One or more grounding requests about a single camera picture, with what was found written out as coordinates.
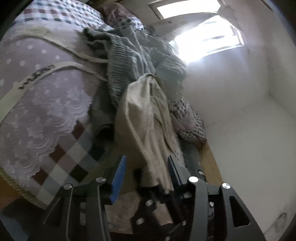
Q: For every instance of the dark teal penguin pillow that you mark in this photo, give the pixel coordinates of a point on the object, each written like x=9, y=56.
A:
x=192, y=159

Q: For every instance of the tan khaki garment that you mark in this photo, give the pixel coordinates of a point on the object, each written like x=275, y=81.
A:
x=145, y=134

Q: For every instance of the window with curtain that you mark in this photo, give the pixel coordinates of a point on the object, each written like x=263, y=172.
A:
x=196, y=29

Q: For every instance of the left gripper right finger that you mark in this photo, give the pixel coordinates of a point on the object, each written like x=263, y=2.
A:
x=215, y=212

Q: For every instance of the plaid folded quilt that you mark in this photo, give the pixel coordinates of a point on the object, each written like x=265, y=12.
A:
x=187, y=123

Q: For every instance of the dark teal garment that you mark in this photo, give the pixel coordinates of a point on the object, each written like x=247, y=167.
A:
x=102, y=116

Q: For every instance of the wooden headboard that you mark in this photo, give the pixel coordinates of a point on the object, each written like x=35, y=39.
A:
x=210, y=166

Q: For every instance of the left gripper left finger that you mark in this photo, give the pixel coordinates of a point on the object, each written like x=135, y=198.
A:
x=78, y=213

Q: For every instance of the plaid checkered bed sheet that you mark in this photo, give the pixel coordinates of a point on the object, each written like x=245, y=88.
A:
x=46, y=138

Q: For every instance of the light blue grey garment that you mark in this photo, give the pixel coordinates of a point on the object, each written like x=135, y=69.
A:
x=132, y=53

